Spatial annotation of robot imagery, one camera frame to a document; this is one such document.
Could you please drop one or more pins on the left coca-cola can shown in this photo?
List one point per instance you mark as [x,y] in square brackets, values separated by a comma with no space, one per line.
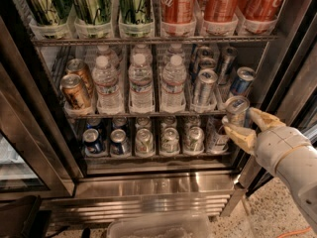
[176,16]

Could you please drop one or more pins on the front right pepsi can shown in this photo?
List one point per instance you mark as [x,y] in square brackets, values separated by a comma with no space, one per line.
[119,145]

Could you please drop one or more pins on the front left pepsi can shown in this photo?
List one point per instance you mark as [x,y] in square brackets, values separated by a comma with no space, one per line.
[92,141]

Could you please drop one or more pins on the rear right water bottle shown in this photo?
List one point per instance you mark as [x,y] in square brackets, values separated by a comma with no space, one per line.
[174,49]

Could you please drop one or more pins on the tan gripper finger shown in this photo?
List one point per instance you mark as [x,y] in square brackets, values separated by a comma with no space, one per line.
[244,138]
[265,121]

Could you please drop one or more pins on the middle green can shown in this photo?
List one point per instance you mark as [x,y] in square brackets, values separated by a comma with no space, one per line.
[93,18]

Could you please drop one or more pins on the stainless steel fridge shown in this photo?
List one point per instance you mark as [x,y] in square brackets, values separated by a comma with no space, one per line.
[85,190]

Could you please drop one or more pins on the front left sprite can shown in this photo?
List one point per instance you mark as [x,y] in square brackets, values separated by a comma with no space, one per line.
[144,143]

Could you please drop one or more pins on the left green can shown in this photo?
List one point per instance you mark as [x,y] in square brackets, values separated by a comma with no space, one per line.
[49,18]

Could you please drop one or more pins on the rear left water bottle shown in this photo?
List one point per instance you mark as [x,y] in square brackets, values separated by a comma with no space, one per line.
[106,56]

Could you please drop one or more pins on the rear middle water bottle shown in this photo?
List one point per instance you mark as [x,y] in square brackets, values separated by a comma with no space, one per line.
[142,49]

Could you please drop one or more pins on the clear plastic bin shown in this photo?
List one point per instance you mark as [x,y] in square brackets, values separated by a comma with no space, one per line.
[162,225]

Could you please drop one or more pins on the front middle sprite can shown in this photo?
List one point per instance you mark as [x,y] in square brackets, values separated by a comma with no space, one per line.
[169,144]

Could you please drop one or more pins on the water bottle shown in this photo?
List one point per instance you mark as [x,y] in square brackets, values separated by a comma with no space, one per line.
[106,56]
[141,85]
[142,49]
[106,80]
[174,49]
[173,79]

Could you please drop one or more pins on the front gold can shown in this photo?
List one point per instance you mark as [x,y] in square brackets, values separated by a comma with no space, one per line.
[74,90]

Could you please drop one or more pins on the right coca-cola can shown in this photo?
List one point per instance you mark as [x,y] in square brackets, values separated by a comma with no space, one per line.
[260,14]

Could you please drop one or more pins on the front right sprite can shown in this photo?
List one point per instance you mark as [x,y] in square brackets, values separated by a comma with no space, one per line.
[193,144]

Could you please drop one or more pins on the gold can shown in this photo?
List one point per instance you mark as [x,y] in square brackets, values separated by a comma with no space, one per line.
[81,68]
[74,90]

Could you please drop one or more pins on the middle coca-cola can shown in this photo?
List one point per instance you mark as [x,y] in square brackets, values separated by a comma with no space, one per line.
[219,11]

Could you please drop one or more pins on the redbull can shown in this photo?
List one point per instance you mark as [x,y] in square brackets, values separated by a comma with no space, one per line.
[202,64]
[226,63]
[242,82]
[204,85]
[199,52]
[236,110]

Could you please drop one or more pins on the front right water bottle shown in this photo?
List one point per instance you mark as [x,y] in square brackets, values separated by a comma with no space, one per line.
[173,79]

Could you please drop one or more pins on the sprite can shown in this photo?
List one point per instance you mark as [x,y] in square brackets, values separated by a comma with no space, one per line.
[169,144]
[144,143]
[193,144]

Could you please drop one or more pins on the right green can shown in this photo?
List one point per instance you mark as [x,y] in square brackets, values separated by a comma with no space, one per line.
[136,16]

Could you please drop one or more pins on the rear gold can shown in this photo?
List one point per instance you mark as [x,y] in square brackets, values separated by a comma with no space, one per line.
[81,68]

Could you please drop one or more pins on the brown drink bottle white cap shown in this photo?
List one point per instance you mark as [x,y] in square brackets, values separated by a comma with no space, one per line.
[216,139]

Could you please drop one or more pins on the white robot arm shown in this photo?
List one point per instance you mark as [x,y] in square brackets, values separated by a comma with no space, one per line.
[300,177]

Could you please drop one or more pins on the coca-cola can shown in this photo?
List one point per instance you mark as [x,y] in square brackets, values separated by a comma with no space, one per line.
[176,16]
[219,11]
[260,14]

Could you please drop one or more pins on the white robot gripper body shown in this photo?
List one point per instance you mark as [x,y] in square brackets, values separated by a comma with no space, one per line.
[281,144]

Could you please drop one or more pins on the green can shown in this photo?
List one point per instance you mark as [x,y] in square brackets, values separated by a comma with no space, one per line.
[49,18]
[136,16]
[93,18]

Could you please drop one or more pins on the pepsi can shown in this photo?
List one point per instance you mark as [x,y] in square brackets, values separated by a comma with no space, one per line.
[92,141]
[119,145]

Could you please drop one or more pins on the front middle water bottle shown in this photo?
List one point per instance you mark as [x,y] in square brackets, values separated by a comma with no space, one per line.
[141,85]

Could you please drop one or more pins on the front left water bottle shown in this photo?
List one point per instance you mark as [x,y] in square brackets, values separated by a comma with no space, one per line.
[106,80]

